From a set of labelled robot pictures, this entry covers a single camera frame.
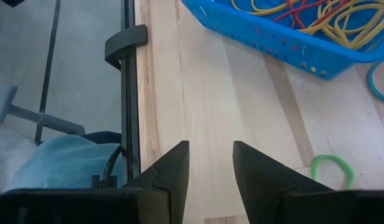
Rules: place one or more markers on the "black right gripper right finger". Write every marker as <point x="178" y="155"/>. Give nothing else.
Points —
<point x="266" y="193"/>

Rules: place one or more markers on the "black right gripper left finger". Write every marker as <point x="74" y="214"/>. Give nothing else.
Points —
<point x="170" y="186"/>

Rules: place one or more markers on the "yellow rubber band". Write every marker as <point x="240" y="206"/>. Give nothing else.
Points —
<point x="344" y="39"/>
<point x="263" y="13"/>

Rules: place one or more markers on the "green rubber band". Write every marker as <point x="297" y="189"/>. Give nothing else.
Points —
<point x="331" y="157"/>

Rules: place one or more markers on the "teal rubber band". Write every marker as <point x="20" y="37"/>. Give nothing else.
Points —
<point x="372" y="87"/>

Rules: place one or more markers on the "light blue fabric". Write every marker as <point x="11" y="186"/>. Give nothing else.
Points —
<point x="64" y="161"/>

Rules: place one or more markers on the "grey metal leg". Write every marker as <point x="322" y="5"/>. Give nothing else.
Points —
<point x="54" y="123"/>

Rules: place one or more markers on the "black table clamp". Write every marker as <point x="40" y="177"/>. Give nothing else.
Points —
<point x="123" y="43"/>

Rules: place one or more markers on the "blue plastic basket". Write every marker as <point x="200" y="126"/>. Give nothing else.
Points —
<point x="272" y="40"/>

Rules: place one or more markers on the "black aluminium table frame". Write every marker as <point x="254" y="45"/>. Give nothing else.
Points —
<point x="129" y="109"/>

